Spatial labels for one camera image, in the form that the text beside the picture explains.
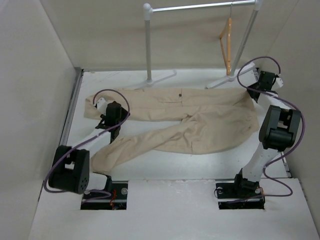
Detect beige trousers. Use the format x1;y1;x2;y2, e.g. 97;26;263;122
84;88;259;174

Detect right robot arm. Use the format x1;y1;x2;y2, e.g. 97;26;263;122
231;71;305;200

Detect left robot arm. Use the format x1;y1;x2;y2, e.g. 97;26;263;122
44;101;130;195

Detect wooden clothes hanger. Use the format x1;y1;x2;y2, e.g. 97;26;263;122
219;2;234;76

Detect white clothes rack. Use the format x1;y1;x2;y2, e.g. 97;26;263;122
138;0;263;89

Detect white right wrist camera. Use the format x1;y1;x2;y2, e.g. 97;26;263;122
272;77;284;91

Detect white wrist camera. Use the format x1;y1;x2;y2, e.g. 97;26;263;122
272;77;284;91
95;98;108;112

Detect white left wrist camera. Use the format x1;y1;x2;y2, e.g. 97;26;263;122
95;98;108;112

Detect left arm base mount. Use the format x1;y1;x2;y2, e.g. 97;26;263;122
80;181;129;211

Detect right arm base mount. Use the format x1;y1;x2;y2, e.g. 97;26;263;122
214;180;265;210

